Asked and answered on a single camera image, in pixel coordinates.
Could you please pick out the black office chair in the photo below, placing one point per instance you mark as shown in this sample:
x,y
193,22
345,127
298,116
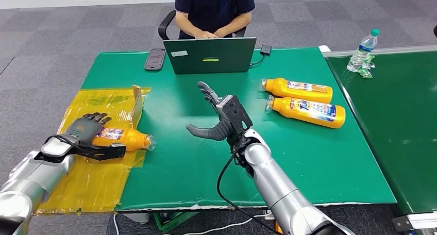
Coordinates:
x,y
165,23

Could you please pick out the dark green laptop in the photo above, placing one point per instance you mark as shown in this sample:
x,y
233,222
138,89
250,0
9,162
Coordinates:
x,y
191,64

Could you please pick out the black power adapter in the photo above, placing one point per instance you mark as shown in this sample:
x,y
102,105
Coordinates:
x,y
266,49

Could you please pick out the white power strip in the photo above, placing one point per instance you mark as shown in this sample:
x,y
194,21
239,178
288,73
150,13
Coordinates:
x,y
268,215

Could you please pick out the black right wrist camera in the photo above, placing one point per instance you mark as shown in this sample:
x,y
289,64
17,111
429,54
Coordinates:
x,y
235,114

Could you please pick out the green plastic crate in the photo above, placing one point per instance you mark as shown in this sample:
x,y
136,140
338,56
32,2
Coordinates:
x,y
170,222

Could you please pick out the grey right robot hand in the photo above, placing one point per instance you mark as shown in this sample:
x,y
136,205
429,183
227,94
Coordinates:
x,y
215,132

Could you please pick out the yellow taped cardboard sheet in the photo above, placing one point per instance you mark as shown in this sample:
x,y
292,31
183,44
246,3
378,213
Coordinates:
x,y
99,178

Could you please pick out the crumpled green wrapper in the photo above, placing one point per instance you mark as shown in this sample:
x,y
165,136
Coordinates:
x,y
365,71

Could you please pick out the dark grey smartphone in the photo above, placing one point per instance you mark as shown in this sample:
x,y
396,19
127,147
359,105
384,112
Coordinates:
x,y
154,59

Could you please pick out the person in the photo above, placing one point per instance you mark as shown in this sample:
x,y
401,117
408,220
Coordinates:
x,y
215,8

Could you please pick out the clear water bottle green cap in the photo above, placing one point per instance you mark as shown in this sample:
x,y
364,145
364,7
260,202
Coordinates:
x,y
362,51

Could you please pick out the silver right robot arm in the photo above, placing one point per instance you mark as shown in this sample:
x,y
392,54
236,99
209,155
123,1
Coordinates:
x,y
273,182

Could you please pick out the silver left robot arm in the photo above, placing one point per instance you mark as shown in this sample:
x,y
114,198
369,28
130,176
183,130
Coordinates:
x,y
30,185

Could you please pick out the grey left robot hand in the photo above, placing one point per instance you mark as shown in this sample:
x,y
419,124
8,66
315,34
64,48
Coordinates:
x,y
85,129

